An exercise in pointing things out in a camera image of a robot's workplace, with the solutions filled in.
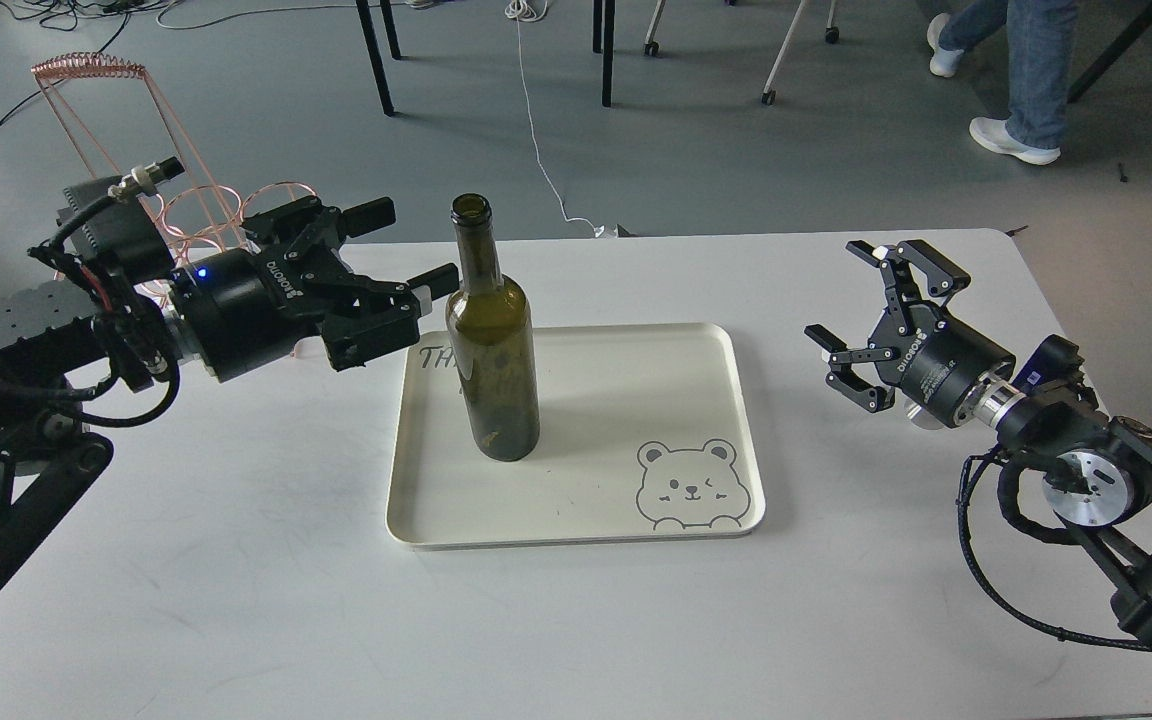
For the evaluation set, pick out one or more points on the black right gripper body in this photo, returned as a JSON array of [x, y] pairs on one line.
[[937, 359]]

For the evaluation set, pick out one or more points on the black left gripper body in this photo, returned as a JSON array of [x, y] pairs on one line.
[[240, 309]]

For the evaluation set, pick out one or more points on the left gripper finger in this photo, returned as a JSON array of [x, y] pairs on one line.
[[342, 225], [436, 284]]

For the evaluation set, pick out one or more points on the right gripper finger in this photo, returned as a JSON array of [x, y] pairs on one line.
[[841, 374], [896, 262]]

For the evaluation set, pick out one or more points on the dark green wine bottle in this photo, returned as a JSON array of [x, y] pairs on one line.
[[489, 321]]

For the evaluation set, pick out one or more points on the steel double jigger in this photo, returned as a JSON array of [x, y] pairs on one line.
[[922, 418]]

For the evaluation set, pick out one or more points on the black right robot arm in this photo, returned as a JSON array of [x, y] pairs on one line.
[[1067, 473]]

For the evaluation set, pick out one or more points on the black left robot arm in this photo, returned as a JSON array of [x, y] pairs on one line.
[[101, 346]]

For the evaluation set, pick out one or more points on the cream bear serving tray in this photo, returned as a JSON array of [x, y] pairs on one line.
[[644, 435]]

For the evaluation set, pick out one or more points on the black table leg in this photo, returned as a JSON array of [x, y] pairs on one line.
[[373, 47], [603, 26]]

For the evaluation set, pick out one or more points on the person in blue jeans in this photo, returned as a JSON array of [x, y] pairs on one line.
[[1040, 45]]

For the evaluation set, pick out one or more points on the white chair base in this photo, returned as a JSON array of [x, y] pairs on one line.
[[772, 50]]

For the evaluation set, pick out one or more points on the black table leg right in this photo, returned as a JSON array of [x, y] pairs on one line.
[[603, 26]]

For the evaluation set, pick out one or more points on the copper wire bottle rack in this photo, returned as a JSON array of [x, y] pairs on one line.
[[117, 118]]

